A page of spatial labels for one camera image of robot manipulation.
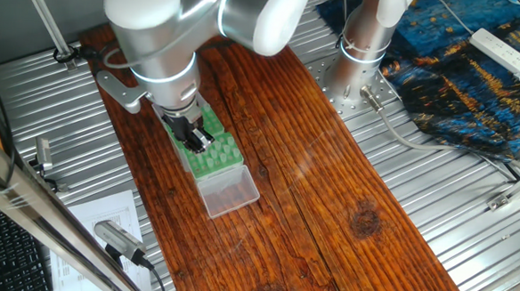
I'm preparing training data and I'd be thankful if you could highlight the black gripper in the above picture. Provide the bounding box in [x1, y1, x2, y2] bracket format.
[159, 111, 216, 157]

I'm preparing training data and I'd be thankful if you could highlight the clear box with green rack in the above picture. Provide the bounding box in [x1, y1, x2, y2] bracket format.
[149, 97, 227, 175]
[180, 130, 264, 222]

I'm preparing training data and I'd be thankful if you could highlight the printed white paper sheet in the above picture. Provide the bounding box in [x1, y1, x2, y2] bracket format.
[48, 185, 159, 291]

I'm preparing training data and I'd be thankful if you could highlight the brown wooden board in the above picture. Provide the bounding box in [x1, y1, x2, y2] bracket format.
[65, 0, 475, 291]

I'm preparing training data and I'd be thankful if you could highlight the black keyboard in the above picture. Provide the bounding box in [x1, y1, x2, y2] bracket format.
[0, 193, 59, 291]

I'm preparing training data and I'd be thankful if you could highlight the blue starry painted cloth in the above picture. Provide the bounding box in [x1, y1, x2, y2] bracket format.
[308, 0, 520, 166]

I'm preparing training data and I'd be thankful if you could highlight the white power strip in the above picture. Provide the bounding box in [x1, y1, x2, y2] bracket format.
[467, 27, 520, 81]

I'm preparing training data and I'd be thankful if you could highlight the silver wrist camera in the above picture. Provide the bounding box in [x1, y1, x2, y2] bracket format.
[94, 69, 149, 116]

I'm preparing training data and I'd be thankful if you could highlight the silver camera with black cable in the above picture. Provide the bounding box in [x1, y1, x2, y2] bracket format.
[92, 219, 150, 268]

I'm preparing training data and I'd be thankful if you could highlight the black camera stand cable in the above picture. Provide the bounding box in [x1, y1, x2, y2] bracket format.
[41, 174, 61, 192]

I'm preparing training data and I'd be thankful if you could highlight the silver camera on stand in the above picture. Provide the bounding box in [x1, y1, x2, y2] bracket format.
[33, 136, 56, 174]

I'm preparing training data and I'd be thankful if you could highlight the black cable ring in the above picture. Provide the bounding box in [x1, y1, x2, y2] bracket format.
[52, 44, 85, 66]

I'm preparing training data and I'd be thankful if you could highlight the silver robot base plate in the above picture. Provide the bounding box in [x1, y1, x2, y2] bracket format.
[304, 49, 407, 124]

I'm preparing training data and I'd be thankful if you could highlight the aluminium frame beam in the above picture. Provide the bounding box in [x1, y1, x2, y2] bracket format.
[0, 120, 158, 291]

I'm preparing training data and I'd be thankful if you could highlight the grey robot cable with connector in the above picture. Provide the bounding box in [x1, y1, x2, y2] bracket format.
[354, 85, 520, 200]

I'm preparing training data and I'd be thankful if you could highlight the aluminium post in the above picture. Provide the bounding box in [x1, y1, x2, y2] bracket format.
[12, 0, 84, 73]

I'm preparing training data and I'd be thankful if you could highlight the thin white cable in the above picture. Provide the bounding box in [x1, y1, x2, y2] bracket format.
[428, 0, 476, 36]

